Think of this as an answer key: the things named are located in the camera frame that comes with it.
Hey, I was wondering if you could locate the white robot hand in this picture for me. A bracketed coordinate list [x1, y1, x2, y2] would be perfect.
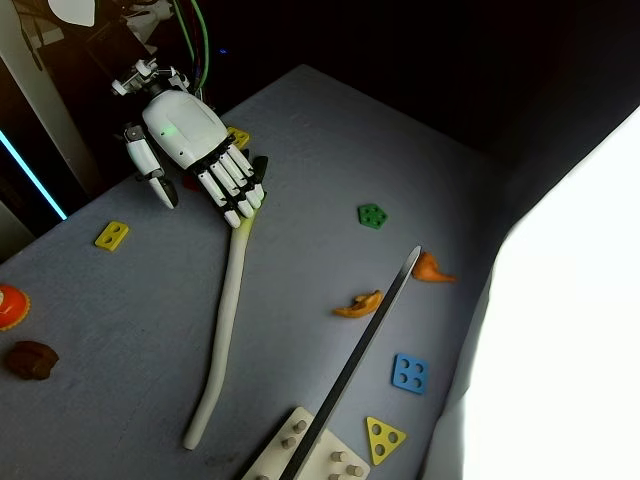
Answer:
[122, 92, 266, 230]

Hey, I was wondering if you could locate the long white leek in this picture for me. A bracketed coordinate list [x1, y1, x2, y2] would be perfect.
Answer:
[182, 155, 270, 451]

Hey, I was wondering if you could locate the steel knife orange handle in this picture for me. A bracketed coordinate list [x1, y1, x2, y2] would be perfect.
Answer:
[277, 244, 423, 480]

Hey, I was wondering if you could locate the yellow two-hole block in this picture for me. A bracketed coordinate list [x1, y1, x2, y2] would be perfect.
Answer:
[93, 220, 130, 253]

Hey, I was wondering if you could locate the blue square block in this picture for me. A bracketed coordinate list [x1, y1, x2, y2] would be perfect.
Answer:
[391, 353, 431, 396]

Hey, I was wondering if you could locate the grey table cloth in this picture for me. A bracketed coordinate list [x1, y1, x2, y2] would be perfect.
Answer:
[0, 63, 640, 480]

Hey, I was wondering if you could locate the cyan light strip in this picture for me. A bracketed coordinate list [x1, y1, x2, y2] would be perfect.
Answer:
[0, 129, 69, 221]

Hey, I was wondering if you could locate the green pentagon block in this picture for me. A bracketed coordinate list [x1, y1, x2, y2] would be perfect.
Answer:
[356, 202, 390, 231]

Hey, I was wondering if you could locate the orange red toy tart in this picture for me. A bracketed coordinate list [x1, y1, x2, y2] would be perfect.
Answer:
[0, 283, 32, 332]

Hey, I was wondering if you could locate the orange toy chicken piece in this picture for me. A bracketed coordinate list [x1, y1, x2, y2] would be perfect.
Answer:
[331, 288, 385, 320]

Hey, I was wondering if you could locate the brown toy meat piece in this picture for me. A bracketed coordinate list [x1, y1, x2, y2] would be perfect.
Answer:
[4, 340, 60, 382]

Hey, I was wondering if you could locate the orange curved toy chicken wing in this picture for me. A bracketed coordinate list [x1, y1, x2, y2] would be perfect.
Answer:
[411, 251, 458, 285]

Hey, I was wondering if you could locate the wooden peg board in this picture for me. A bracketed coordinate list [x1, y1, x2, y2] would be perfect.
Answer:
[239, 405, 372, 480]

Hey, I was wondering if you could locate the yellow triangle block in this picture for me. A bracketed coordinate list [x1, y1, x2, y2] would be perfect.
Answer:
[365, 415, 408, 467]

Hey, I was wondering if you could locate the red cable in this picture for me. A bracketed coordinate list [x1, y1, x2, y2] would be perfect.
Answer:
[177, 0, 206, 96]

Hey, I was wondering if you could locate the green cable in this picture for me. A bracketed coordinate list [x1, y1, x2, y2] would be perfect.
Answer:
[173, 0, 210, 99]

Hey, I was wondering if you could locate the white frame post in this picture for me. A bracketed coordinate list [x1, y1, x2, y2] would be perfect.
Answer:
[0, 0, 101, 194]

